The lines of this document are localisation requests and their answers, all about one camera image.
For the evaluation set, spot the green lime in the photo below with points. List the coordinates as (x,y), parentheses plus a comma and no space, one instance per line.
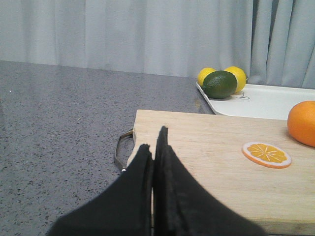
(219,84)

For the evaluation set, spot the yellow lemon right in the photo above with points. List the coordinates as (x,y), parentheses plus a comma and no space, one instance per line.
(239,75)

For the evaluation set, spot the wooden cutting board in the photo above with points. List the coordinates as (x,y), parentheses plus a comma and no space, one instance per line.
(282,201)

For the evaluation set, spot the yellow lemon left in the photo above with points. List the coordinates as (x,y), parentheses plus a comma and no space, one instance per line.
(203,74)

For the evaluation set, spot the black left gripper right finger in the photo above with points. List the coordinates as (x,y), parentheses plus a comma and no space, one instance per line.
(182,207)

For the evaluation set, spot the metal cutting board handle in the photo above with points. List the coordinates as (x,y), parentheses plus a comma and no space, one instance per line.
(123,150)

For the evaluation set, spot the grey curtain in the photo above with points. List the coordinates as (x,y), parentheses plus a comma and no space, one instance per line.
(272,40)

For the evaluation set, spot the white rectangular tray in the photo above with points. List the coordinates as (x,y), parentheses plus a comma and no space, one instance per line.
(258,101)

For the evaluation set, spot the yellow lemon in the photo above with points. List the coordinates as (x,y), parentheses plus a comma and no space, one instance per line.
(203,74)
(239,75)

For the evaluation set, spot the orange slice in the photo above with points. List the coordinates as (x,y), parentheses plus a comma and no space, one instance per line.
(266,155)

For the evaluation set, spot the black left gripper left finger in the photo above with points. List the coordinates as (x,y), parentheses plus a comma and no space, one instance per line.
(123,209)

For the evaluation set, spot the whole orange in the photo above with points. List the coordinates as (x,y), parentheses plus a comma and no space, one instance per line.
(301,122)

